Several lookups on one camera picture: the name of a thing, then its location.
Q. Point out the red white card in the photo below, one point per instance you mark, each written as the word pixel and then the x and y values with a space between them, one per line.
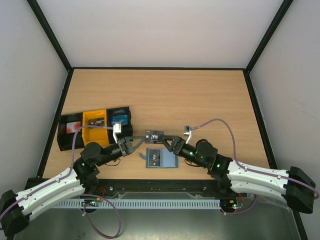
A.
pixel 72 127

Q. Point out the black tray compartment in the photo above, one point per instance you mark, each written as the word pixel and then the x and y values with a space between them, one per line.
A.
pixel 65 140
pixel 127 130

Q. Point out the black tray right compartment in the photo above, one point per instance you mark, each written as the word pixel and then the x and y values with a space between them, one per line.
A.
pixel 127 130

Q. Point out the black aluminium frame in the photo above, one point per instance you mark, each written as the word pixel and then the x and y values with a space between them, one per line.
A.
pixel 281 12

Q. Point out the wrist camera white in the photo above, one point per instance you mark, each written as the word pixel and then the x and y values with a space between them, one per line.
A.
pixel 117 129
pixel 187 132

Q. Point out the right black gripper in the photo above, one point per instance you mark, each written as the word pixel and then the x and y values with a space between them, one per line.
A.
pixel 177 145

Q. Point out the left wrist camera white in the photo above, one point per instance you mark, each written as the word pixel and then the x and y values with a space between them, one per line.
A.
pixel 117 129

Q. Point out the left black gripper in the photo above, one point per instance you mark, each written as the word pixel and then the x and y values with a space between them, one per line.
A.
pixel 127 147

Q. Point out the blue card in tray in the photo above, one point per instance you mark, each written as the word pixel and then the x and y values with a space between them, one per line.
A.
pixel 123 118

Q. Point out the black tray left compartment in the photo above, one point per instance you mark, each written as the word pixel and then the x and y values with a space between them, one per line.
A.
pixel 65 140

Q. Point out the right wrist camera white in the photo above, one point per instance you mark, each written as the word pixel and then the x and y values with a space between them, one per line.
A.
pixel 187 132

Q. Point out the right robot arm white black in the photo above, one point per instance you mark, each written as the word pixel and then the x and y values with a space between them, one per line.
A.
pixel 292 187

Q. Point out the black vip card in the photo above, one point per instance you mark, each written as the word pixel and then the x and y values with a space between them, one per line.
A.
pixel 153 137
pixel 100 121
pixel 153 157

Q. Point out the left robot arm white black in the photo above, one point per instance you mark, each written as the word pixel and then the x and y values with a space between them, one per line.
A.
pixel 18 209

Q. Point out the yellow tray middle compartment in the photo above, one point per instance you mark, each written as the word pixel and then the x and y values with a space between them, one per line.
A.
pixel 98 135

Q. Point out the light blue slotted cable duct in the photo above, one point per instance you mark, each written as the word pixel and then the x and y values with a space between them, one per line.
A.
pixel 167 204

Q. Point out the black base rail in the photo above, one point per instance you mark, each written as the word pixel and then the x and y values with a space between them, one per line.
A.
pixel 204 188

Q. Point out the black VIP card in tray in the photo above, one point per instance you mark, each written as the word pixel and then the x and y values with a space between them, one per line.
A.
pixel 100 121

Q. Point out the teal leather card holder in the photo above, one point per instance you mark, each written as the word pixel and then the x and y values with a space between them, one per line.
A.
pixel 168 160

